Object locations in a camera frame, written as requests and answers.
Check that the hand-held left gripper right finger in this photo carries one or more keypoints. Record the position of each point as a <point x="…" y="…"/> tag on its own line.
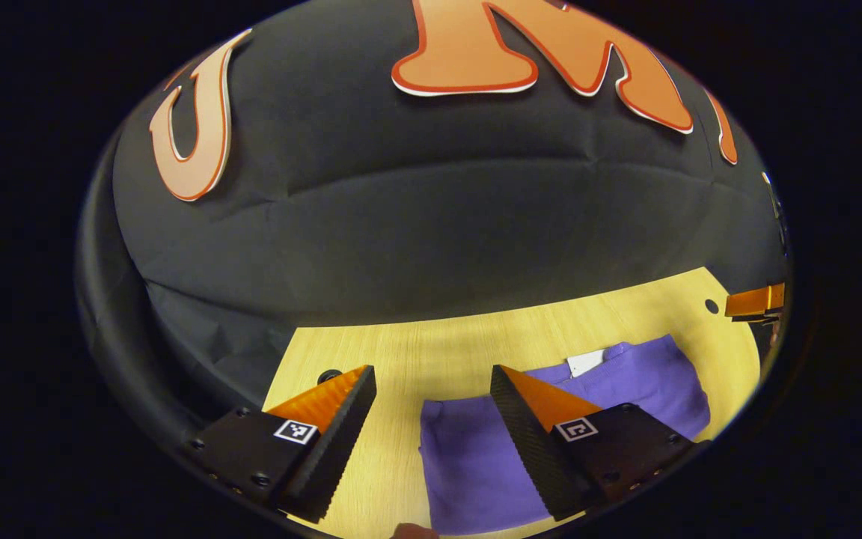
<point x="524" y="442"/>

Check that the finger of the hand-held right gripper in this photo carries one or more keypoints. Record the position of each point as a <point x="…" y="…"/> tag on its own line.
<point x="764" y="319"/>
<point x="756" y="301"/>

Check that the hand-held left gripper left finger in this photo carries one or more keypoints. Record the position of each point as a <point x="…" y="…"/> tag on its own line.
<point x="334" y="449"/>

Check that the purple shirt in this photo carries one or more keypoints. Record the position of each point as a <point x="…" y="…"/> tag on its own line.
<point x="476" y="464"/>

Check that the black backdrop cloth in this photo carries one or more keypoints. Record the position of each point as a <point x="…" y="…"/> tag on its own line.
<point x="438" y="224"/>

